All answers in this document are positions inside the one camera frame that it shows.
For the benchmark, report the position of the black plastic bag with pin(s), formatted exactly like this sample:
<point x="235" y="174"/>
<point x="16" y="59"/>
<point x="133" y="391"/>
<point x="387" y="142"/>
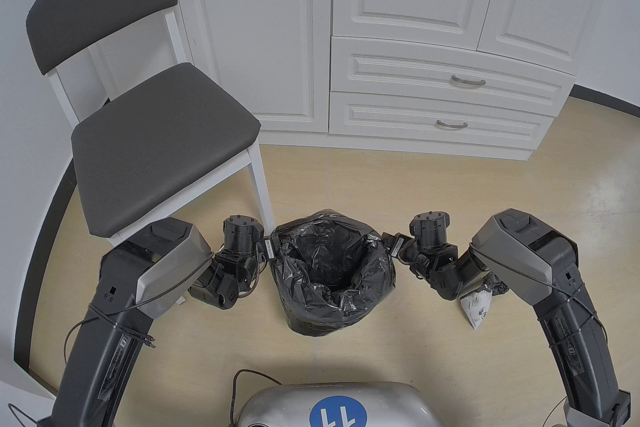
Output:
<point x="310" y="310"/>

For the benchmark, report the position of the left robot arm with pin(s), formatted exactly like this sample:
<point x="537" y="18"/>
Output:
<point x="160" y="265"/>

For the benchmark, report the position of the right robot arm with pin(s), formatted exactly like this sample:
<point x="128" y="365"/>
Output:
<point x="530" y="255"/>

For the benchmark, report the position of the white printed wrapper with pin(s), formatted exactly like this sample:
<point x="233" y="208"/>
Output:
<point x="477" y="310"/>

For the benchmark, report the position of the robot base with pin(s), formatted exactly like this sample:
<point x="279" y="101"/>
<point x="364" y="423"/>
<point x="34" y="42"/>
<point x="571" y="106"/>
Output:
<point x="345" y="407"/>

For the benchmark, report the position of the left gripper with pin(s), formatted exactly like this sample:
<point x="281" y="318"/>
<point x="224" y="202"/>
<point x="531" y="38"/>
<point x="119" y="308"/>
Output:
<point x="262" y="251"/>

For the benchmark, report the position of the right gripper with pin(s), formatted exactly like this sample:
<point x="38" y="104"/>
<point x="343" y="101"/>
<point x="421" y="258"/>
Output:
<point x="404" y="251"/>

